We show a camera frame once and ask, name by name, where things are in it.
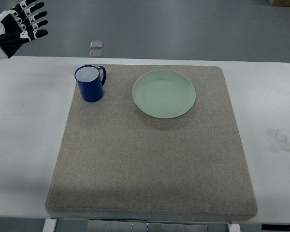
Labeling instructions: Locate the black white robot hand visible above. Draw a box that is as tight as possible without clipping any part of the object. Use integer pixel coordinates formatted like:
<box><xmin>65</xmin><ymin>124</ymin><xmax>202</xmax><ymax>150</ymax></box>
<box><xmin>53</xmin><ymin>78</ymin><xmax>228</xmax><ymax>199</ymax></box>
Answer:
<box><xmin>0</xmin><ymin>0</ymin><xmax>48</xmax><ymax>58</ymax></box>

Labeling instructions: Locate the cardboard box corner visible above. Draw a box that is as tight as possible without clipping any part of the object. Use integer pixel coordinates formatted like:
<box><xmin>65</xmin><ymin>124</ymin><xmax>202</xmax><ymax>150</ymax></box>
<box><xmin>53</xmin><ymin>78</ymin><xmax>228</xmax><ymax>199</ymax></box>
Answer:
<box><xmin>269</xmin><ymin>0</ymin><xmax>290</xmax><ymax>7</ymax></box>

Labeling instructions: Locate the blue enamel mug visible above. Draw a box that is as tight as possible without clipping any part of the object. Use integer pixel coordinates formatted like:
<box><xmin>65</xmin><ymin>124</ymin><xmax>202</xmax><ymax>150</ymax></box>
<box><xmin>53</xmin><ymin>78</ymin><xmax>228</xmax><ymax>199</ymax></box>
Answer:
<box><xmin>74</xmin><ymin>65</ymin><xmax>106</xmax><ymax>102</ymax></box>

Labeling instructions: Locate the floor outlet cover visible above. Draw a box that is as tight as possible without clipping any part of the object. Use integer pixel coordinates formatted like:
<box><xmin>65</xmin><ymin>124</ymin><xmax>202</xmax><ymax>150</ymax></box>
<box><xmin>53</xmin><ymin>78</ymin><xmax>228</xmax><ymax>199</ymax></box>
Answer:
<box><xmin>90</xmin><ymin>41</ymin><xmax>103</xmax><ymax>48</ymax></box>
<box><xmin>89</xmin><ymin>50</ymin><xmax>102</xmax><ymax>58</ymax></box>

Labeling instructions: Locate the metal table frame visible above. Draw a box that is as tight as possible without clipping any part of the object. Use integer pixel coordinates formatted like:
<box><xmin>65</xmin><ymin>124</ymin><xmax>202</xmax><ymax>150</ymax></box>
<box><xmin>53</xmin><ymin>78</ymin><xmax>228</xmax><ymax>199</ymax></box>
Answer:
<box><xmin>42</xmin><ymin>218</ymin><xmax>241</xmax><ymax>232</ymax></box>

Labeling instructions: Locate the beige felt mat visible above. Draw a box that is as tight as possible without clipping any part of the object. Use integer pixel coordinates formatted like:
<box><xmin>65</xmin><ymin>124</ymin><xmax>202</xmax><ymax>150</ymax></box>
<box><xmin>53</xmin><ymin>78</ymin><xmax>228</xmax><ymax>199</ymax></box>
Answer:
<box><xmin>45</xmin><ymin>65</ymin><xmax>257</xmax><ymax>222</ymax></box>

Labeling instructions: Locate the upper floor outlet cover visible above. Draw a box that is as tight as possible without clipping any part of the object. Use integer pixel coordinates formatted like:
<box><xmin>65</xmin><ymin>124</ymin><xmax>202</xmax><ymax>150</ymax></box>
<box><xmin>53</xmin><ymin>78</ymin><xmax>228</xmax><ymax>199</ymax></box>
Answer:
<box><xmin>90</xmin><ymin>41</ymin><xmax>103</xmax><ymax>48</ymax></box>

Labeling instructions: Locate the light green plate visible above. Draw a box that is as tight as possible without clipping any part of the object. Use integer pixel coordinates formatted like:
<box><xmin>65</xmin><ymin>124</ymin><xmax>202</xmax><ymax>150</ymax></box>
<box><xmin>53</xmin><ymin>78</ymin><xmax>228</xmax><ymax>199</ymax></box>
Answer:
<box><xmin>132</xmin><ymin>70</ymin><xmax>196</xmax><ymax>119</ymax></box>

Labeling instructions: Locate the lower floor outlet cover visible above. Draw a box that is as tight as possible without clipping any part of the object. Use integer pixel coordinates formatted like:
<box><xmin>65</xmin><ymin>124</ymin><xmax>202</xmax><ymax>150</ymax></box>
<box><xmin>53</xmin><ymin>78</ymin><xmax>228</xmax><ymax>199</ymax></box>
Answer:
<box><xmin>89</xmin><ymin>50</ymin><xmax>102</xmax><ymax>58</ymax></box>

